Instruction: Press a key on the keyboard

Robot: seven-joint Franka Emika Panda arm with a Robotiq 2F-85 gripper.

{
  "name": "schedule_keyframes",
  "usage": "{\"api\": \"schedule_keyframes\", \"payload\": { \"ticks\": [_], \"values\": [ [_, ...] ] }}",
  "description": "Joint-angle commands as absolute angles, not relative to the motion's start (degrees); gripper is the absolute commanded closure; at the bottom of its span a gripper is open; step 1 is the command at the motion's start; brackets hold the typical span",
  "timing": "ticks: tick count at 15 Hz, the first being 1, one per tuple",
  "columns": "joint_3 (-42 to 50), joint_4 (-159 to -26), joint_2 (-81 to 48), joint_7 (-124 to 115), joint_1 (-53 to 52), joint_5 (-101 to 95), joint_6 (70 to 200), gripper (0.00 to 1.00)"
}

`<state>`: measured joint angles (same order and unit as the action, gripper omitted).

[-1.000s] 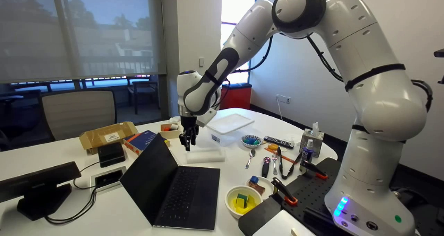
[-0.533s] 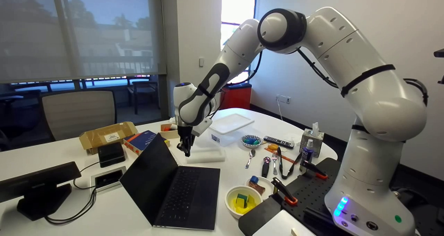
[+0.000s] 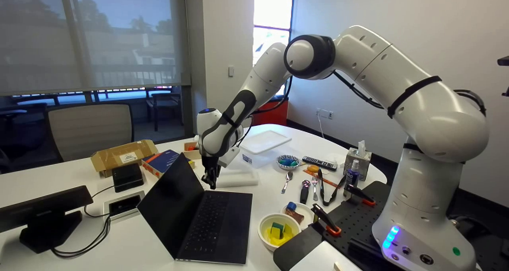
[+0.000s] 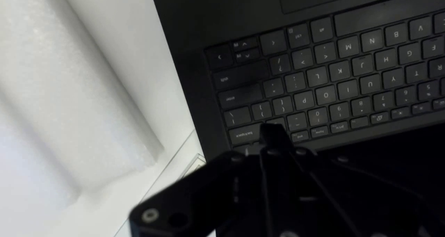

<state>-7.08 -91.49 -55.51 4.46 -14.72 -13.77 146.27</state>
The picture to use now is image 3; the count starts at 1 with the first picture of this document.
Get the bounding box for small cardboard box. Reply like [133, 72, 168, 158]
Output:
[183, 140, 202, 160]

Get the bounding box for white foam block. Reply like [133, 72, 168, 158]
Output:
[216, 169, 260, 188]

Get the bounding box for blue book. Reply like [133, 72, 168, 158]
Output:
[141, 149, 196, 179]

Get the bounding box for clear plastic container with lid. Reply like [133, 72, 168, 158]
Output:
[238, 130, 292, 169]

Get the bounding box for black laptop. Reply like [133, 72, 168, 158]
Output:
[136, 152, 253, 265]

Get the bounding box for small patterned bowl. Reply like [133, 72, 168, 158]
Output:
[276, 154, 302, 171]

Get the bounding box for silver spoon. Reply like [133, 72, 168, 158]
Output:
[281, 170, 294, 195]

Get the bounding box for dark patio chair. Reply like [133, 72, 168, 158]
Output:
[145, 89, 184, 132]

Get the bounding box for red bin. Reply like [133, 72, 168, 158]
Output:
[251, 97, 289, 127]

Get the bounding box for small black box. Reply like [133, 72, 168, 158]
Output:
[111, 162, 145, 193]

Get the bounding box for yellow bowl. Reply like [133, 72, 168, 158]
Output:
[257, 213, 302, 252]

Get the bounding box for table socket box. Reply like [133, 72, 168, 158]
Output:
[103, 190, 146, 221]

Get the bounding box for brown block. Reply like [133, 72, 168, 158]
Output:
[285, 208, 305, 224]

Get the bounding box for yellow block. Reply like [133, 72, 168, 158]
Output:
[265, 223, 295, 246]

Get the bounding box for black remote control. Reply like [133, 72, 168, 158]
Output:
[301, 155, 338, 172]

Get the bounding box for white bowl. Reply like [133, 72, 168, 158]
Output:
[282, 202, 317, 230]

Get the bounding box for black tongs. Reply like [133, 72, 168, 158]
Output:
[317, 168, 347, 207]

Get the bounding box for orange pencil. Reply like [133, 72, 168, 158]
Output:
[303, 168, 339, 189]

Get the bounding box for beige office chair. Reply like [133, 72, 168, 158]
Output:
[44, 102, 135, 163]

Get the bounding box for black and orange clamp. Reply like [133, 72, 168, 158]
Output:
[344, 183, 377, 207]
[311, 203, 342, 238]

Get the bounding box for blue spray bottle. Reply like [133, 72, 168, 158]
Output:
[343, 159, 361, 198]

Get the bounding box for white sheet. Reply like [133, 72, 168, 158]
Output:
[289, 241, 360, 271]

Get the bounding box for tissue box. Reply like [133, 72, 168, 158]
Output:
[343, 140, 373, 171]

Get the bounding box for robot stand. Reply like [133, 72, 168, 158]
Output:
[273, 181, 509, 271]

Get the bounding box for narrow window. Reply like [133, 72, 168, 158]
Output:
[253, 0, 295, 66]

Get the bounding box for black screen on stand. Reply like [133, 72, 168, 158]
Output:
[0, 185, 94, 254]

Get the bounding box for window with blind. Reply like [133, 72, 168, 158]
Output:
[0, 0, 192, 144]

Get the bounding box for black handled scoop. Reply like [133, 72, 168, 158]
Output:
[299, 179, 311, 205]

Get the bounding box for black cable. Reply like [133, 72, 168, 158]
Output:
[51, 185, 116, 259]

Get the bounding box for camera on mount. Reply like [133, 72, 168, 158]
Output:
[497, 56, 509, 97]

